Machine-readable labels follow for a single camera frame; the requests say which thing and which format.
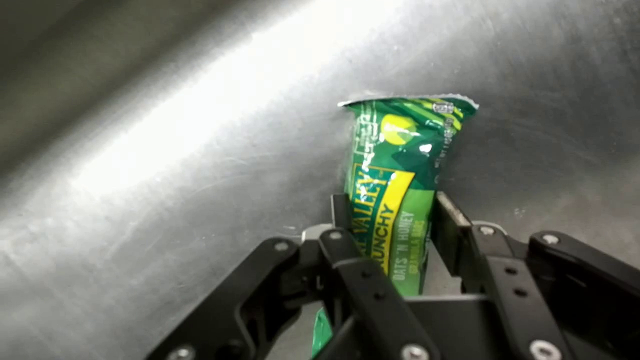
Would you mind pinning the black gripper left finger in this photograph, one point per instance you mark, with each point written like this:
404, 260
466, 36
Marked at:
332, 300

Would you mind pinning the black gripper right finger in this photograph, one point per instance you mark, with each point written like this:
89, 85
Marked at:
532, 292

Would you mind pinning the green snack bar packet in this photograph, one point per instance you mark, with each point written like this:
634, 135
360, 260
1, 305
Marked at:
397, 186

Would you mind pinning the stainless steel double sink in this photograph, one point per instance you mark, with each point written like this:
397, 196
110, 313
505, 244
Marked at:
166, 132

